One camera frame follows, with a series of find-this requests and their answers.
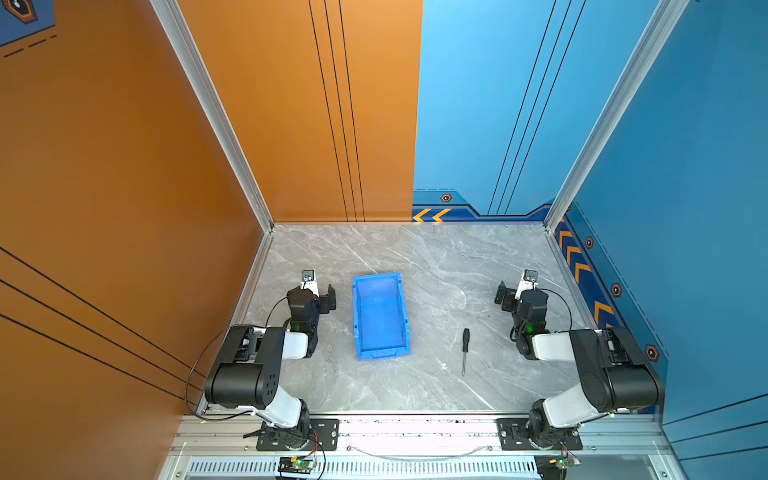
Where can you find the green circuit board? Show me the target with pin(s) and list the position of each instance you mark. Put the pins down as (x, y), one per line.
(555, 468)
(296, 467)

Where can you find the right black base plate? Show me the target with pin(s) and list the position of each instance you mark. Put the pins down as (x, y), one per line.
(517, 434)

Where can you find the left aluminium corner post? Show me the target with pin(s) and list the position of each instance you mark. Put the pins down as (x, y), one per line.
(177, 31)

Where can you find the right green circuit board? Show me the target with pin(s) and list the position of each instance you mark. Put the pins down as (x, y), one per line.
(555, 468)

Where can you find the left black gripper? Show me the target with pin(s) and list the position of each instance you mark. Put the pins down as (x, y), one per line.
(325, 299)

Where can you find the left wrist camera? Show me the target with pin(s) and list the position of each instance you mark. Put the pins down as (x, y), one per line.
(309, 281)

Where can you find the aluminium front frame rail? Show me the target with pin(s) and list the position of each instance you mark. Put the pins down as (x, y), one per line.
(430, 445)

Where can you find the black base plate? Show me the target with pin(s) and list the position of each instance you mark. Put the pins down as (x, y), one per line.
(517, 434)
(323, 432)

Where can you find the left green circuit board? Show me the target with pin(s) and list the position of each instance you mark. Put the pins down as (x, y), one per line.
(296, 467)

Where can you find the black handled screwdriver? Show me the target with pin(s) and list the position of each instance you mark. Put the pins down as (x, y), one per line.
(466, 336)

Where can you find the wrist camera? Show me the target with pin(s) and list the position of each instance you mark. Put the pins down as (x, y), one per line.
(528, 281)
(309, 281)

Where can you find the blue plastic bin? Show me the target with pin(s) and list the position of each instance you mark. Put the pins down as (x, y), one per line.
(381, 326)

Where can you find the aluminium corner post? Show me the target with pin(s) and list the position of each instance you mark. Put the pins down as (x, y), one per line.
(177, 31)
(652, 40)

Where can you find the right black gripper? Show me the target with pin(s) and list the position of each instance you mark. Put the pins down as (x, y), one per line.
(504, 297)

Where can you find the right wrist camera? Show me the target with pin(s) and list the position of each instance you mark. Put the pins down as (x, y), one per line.
(528, 281)

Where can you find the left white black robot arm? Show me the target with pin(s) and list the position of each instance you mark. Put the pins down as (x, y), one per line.
(245, 374)

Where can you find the right aluminium corner post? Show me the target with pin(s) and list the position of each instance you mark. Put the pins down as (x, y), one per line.
(652, 40)

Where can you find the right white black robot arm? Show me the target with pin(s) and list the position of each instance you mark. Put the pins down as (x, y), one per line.
(613, 372)

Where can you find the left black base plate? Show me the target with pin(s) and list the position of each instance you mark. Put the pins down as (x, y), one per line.
(323, 432)

